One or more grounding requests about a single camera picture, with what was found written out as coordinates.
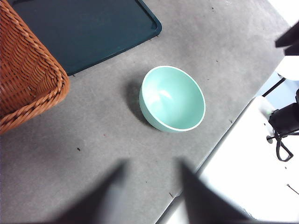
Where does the black frame bar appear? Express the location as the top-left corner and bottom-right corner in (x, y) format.
(261, 77), (287, 97)

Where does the teal ribbed bowl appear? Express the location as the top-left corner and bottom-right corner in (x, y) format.
(139, 65), (206, 133)

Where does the black looped cable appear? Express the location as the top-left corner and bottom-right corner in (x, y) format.
(266, 130), (299, 162)

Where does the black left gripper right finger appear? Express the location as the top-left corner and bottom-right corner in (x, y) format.
(177, 158), (257, 224)

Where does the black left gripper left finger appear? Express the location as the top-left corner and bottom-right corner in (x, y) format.
(53, 160), (129, 224)

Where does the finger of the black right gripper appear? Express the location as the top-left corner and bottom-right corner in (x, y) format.
(275, 20), (299, 49)
(284, 46), (299, 56)

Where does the brown wicker basket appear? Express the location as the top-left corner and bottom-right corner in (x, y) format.
(0, 0), (71, 136)

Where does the black rectangular tray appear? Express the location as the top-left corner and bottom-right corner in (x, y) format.
(7, 0), (163, 77)

